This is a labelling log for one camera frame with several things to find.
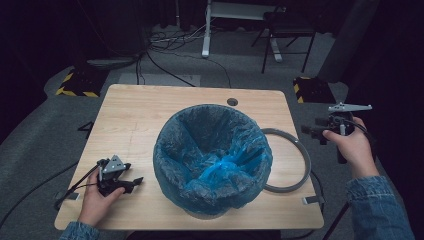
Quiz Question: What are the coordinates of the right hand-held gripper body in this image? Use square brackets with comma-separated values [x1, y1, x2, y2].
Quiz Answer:
[314, 102, 373, 136]

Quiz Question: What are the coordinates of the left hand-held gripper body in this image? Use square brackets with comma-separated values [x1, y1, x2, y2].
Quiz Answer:
[96, 154, 134, 198]

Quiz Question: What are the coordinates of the grey plastic bin ring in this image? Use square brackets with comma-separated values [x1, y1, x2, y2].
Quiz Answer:
[261, 127, 313, 194]

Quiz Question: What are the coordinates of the grey plastic trash bin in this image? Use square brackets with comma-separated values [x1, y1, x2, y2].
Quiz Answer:
[183, 207, 222, 221]

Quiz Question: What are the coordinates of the blue plastic bin bag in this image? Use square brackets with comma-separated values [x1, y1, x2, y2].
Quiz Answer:
[152, 103, 274, 216]

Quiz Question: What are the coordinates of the person's right hand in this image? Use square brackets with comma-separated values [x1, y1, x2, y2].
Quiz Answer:
[322, 116, 380, 179]

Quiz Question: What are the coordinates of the person's left hand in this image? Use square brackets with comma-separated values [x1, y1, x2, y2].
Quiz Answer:
[78, 168, 126, 228]

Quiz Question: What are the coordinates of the black yellow striped block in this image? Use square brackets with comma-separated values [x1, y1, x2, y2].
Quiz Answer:
[292, 76, 337, 105]
[54, 67, 111, 99]

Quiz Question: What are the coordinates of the grey tape strip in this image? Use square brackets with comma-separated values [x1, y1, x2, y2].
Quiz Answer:
[54, 191, 81, 202]
[301, 195, 325, 206]

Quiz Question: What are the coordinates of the grey pillar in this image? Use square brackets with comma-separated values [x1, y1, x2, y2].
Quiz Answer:
[316, 0, 381, 84]

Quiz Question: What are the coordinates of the black metal chair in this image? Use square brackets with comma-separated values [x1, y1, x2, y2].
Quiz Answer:
[251, 5, 317, 75]

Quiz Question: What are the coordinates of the grey flat stand base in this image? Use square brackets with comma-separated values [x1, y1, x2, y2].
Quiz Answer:
[86, 56, 137, 70]

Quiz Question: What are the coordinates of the right hand-held gripper cable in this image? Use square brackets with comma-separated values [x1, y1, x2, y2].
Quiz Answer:
[346, 118, 378, 158]

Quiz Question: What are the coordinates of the hand-held gripper cable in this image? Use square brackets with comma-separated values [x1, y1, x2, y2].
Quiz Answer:
[54, 163, 102, 210]
[346, 118, 378, 158]

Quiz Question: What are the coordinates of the left hand-held gripper cable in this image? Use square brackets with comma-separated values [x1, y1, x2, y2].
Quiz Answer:
[54, 163, 102, 210]

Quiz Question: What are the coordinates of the black table side bracket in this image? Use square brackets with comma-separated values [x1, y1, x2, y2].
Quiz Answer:
[77, 120, 96, 140]

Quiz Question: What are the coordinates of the long black floor cable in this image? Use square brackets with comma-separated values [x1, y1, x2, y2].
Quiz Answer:
[0, 161, 80, 229]

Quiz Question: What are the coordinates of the thin black floor cable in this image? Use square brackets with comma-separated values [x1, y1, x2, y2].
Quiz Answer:
[145, 49, 197, 88]

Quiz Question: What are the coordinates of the white desk frame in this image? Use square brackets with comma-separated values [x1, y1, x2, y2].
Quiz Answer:
[201, 0, 285, 64]

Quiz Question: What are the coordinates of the tangle of floor cables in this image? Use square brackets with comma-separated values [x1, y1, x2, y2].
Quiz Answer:
[146, 22, 215, 52]

